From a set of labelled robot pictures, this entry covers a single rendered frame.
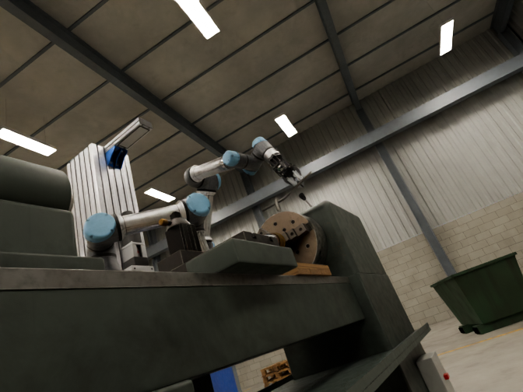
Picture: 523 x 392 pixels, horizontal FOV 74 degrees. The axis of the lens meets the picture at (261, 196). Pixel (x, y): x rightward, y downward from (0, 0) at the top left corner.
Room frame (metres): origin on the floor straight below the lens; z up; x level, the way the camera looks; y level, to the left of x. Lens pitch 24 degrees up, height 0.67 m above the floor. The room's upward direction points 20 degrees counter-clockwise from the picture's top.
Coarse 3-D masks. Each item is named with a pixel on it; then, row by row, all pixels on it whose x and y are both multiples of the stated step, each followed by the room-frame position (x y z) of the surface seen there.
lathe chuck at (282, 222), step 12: (276, 216) 1.52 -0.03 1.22; (288, 216) 1.50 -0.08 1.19; (300, 216) 1.47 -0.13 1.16; (264, 228) 1.55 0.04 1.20; (276, 228) 1.53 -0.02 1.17; (288, 228) 1.51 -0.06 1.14; (300, 240) 1.49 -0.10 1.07; (312, 240) 1.47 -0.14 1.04; (324, 240) 1.54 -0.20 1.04; (300, 252) 1.50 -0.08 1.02; (312, 252) 1.48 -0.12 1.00; (324, 252) 1.55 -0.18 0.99
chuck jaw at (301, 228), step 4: (300, 224) 1.44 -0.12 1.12; (304, 224) 1.46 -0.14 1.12; (308, 224) 1.47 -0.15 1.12; (296, 228) 1.45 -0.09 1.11; (300, 228) 1.44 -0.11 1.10; (304, 228) 1.43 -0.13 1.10; (308, 228) 1.47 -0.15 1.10; (312, 228) 1.47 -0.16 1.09; (284, 232) 1.43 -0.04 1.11; (288, 232) 1.44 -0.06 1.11; (292, 232) 1.44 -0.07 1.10; (296, 232) 1.45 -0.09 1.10; (300, 232) 1.44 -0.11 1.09; (304, 232) 1.44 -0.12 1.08; (308, 232) 1.47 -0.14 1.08; (284, 236) 1.43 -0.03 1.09; (288, 236) 1.43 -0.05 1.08; (292, 236) 1.44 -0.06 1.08; (296, 236) 1.44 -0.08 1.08; (300, 236) 1.47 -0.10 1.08; (288, 240) 1.44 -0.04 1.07; (292, 240) 1.46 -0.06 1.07; (296, 240) 1.49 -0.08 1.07
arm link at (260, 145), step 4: (256, 140) 1.47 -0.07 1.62; (260, 140) 1.47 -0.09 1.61; (264, 140) 1.47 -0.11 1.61; (252, 144) 1.49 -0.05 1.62; (256, 144) 1.48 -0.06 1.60; (260, 144) 1.47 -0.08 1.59; (264, 144) 1.47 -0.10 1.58; (268, 144) 1.47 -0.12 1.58; (256, 148) 1.48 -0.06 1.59; (260, 148) 1.47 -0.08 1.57; (264, 148) 1.46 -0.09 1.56; (268, 148) 1.46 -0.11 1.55; (256, 152) 1.49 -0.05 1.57; (260, 152) 1.49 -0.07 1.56; (264, 152) 1.47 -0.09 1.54; (260, 156) 1.50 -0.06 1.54
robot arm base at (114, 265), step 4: (92, 256) 1.31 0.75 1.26; (96, 256) 1.31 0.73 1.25; (100, 256) 1.32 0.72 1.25; (104, 256) 1.33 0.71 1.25; (108, 256) 1.34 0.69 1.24; (112, 256) 1.35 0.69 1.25; (116, 256) 1.39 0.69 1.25; (104, 260) 1.32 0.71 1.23; (108, 260) 1.33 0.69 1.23; (112, 260) 1.35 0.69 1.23; (116, 260) 1.37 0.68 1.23; (104, 264) 1.31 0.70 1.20; (108, 264) 1.32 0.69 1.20; (112, 264) 1.34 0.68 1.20; (116, 264) 1.35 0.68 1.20; (108, 268) 1.32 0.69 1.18; (112, 268) 1.33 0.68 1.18; (116, 268) 1.34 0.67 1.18; (120, 268) 1.37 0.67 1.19
